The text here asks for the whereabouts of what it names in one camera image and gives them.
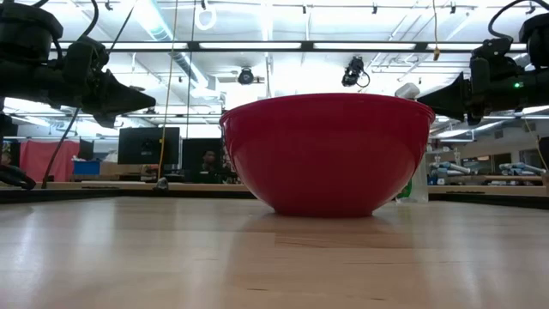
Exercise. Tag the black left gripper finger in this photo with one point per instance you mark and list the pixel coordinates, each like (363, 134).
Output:
(108, 119)
(122, 98)

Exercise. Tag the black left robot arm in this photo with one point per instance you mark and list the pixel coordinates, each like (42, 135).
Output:
(30, 81)

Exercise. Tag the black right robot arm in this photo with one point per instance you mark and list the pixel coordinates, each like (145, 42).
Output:
(534, 86)

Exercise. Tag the light blue background robot arm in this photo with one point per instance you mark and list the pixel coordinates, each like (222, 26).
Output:
(521, 168)
(450, 168)

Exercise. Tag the small black monitor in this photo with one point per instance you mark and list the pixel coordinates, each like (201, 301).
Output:
(86, 149)

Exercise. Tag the black computer monitor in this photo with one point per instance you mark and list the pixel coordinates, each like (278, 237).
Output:
(148, 146)
(193, 154)

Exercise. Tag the blue storage bin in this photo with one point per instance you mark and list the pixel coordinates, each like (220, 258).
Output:
(86, 167)

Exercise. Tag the wooden background workbench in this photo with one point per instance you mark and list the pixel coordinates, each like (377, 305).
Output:
(64, 186)
(489, 190)

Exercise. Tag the red cloth screen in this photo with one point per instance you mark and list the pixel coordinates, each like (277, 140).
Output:
(38, 161)

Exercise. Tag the clear spray bottle white cap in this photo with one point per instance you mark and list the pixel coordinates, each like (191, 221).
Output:
(419, 184)

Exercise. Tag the person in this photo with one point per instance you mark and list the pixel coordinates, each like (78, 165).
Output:
(209, 165)

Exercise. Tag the large red plastic bowl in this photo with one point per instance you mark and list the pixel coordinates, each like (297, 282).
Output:
(328, 159)

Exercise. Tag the black overhead camera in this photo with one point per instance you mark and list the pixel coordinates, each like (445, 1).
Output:
(354, 70)

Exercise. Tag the black round ceiling camera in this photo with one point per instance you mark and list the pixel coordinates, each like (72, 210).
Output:
(245, 76)

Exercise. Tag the black horizontal frame bar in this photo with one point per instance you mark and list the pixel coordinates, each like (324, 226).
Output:
(257, 48)

